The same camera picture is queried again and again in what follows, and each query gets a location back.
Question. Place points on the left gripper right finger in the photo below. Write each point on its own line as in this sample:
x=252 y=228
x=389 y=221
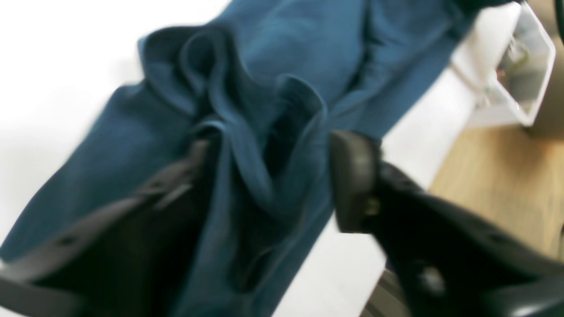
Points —
x=449 y=261

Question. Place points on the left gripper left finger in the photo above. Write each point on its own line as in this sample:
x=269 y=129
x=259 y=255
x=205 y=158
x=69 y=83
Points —
x=126 y=259

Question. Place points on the dark teal T-shirt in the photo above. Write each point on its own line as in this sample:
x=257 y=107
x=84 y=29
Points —
x=271 y=77

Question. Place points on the clear plastic storage bin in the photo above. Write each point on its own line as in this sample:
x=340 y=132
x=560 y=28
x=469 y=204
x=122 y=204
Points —
x=507 y=60

